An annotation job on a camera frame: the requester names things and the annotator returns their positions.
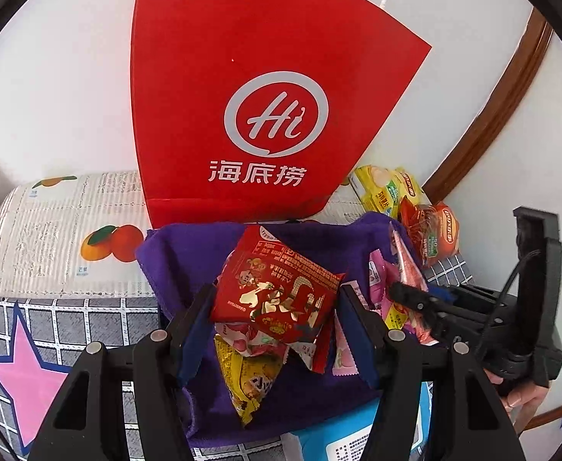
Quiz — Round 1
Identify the yellow chips bag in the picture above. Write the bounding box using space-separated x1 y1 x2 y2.
349 166 430 219

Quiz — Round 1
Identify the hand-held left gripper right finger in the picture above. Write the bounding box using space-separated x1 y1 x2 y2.
339 283 522 461

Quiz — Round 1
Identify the purple cloth bag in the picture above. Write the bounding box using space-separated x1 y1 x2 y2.
134 214 428 452

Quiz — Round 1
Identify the strawberry print snack packet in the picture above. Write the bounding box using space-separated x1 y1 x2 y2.
214 322 289 358

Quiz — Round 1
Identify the wooden door frame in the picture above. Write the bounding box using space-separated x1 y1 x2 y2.
422 7 562 435

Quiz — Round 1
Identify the pale pink snack packet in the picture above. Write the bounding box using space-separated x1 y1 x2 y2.
368 249 392 318

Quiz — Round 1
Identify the fruit print tissue pack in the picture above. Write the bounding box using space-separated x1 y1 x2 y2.
0 170 430 298

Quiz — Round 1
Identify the orange chips bag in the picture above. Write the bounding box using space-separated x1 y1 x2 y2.
398 199 460 267

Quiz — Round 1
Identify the yellow snack packet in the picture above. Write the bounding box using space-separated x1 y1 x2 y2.
214 336 286 427

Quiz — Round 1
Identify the grey checkered tablecloth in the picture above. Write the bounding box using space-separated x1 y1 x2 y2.
0 245 478 461

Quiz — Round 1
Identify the red snack packet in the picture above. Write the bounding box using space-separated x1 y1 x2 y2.
209 225 347 374

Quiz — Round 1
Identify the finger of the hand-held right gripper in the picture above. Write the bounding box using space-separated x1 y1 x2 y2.
389 282 479 357
430 287 503 321

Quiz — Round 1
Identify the person's right hand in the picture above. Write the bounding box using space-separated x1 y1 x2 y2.
485 367 548 438

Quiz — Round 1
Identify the red paper bag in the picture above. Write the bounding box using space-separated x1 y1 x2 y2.
130 0 433 229

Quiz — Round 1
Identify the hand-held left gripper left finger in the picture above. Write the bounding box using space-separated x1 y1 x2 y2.
29 282 217 461

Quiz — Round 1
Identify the pink triangular snack packet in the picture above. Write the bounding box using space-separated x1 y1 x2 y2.
385 228 430 344

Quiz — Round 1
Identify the blue cardboard box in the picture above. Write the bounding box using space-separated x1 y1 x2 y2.
288 379 433 461

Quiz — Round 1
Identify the pink peach snack packet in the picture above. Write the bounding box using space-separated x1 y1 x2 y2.
331 314 360 376

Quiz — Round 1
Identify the pink star sticker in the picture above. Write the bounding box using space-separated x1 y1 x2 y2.
0 302 75 457

